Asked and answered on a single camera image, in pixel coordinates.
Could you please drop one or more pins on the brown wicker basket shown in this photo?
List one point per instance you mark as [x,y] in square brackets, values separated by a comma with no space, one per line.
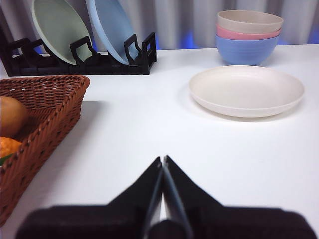
[52,99]

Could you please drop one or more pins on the orange plastic corn cob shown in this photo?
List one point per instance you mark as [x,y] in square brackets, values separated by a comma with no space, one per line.
[8,147]

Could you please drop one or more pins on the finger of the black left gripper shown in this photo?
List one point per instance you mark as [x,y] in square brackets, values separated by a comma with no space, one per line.
[99,221]
[236,224]

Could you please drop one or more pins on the pink bowl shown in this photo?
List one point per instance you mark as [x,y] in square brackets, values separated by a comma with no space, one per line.
[244,35]

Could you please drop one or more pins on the tan potato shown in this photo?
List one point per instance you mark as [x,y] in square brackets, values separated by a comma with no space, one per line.
[11,117]

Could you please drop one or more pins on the beige bowl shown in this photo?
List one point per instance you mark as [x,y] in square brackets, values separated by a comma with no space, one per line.
[249,22]

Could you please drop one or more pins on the cream white plate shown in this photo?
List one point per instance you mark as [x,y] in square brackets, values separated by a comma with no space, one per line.
[246,90]

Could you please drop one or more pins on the grey pleated curtain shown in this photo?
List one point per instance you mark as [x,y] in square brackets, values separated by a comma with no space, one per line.
[179,22]

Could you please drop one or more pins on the pale blue plate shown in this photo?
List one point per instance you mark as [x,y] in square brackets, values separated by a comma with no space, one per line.
[112,27]

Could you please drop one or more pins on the black dish rack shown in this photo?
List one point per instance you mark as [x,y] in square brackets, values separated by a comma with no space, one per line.
[74,68]

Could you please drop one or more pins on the pale green plate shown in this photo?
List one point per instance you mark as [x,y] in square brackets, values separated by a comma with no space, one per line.
[59,30]

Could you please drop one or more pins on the blue bowl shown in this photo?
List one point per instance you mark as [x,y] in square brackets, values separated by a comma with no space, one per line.
[246,51]

